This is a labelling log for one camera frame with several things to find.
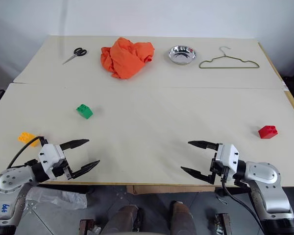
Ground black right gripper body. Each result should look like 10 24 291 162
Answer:
209 144 230 186

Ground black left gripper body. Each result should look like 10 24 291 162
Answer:
51 143 75 181

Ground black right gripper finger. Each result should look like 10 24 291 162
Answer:
187 140 219 151
180 166 215 185

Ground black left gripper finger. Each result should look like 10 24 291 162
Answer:
70 160 100 180
60 139 90 151

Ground clear plastic bag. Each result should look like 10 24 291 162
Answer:
25 187 88 212

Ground green toy brick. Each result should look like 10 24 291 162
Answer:
76 104 94 120

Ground brown rounded shape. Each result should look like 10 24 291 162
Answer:
170 200 199 235
101 205 145 235

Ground yellow toy brick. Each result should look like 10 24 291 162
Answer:
18 132 40 148

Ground red toy brick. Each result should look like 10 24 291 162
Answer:
258 125 279 140

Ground shiny steel bowl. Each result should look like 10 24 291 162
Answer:
167 45 198 66

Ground crumpled orange cloth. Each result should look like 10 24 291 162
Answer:
100 37 155 80

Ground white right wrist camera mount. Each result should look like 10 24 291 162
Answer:
215 143 241 177

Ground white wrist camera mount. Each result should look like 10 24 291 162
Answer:
215 143 241 177
38 143 66 181

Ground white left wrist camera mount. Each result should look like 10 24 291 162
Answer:
38 143 66 181

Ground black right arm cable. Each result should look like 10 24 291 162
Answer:
220 180 266 235

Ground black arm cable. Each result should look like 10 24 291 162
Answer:
6 136 49 170
220 180 266 235

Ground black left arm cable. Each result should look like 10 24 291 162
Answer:
6 136 49 170

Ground grey metal base plate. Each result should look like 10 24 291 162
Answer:
14 203 89 235

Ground rusty metal bracket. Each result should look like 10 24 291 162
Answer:
79 219 95 235
215 212 231 235

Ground thin wire clothes hanger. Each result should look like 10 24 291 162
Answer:
199 46 261 70

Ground black-handled scissors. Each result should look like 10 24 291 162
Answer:
62 47 88 66

